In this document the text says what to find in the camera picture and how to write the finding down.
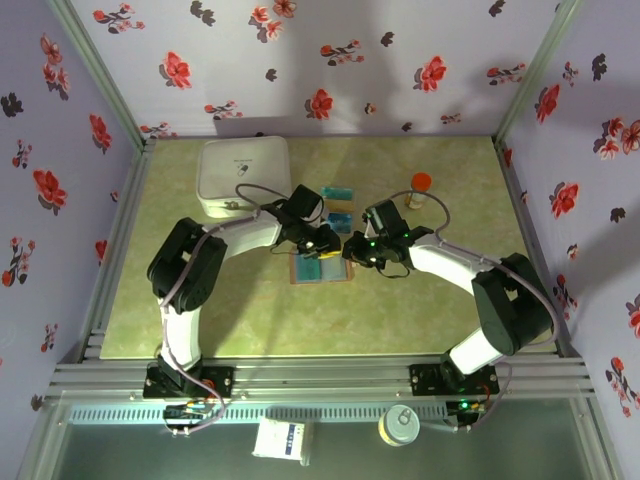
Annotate small control circuit board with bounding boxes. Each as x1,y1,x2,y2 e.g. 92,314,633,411
163,399,210,437
446,397,487,432

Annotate white zip medicine pouch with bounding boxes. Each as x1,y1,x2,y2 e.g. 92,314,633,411
196,135,293,220

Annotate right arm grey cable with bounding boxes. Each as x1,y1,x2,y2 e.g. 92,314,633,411
387,188,557,432

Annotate aluminium wide rail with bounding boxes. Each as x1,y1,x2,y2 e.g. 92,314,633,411
47,355,597,401

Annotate aluminium side rail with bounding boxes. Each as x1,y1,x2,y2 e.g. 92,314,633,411
492,137,585,359
58,138,157,362

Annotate orange cap pill bottle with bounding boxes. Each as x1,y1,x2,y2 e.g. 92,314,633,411
403,172,433,211

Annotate tin can with pull tab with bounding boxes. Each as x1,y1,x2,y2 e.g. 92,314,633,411
377,403,421,447

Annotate aluminium lower frame bar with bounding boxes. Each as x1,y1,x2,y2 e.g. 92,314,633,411
14,397,69,480
582,397,624,480

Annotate left arm grey cable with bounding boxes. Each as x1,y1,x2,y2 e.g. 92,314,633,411
147,183,294,439

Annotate white box with blue print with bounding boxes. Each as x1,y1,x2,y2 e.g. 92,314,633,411
251,418,314,467

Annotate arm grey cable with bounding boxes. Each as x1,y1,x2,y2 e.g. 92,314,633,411
387,188,557,432
147,183,294,439

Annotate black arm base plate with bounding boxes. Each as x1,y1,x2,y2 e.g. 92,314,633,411
143,366,236,400
409,363,499,397

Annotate aluminium corner post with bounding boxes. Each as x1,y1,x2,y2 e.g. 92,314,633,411
493,0,584,141
47,0,151,146

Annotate slotted grey cable duct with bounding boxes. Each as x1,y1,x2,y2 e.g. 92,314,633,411
68,403,451,425

